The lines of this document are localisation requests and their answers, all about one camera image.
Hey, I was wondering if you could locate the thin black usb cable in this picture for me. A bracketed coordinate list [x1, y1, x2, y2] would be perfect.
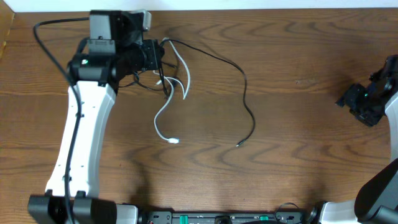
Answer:
[160, 37, 257, 147]

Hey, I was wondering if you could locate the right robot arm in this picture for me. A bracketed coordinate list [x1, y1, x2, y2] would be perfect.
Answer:
[305, 55, 397, 224]

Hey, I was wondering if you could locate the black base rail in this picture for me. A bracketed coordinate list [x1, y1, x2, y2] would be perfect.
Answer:
[137, 209, 314, 224]

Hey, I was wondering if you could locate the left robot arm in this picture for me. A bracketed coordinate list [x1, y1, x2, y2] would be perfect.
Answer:
[28, 9, 164, 223]

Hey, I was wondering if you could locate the cardboard box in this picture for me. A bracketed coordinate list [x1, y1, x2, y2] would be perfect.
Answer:
[0, 0, 15, 58]

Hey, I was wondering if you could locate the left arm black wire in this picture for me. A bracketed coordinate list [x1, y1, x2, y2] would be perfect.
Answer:
[32, 17, 91, 224]

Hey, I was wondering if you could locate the white usb cable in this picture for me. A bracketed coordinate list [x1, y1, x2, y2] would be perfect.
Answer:
[153, 37, 192, 145]

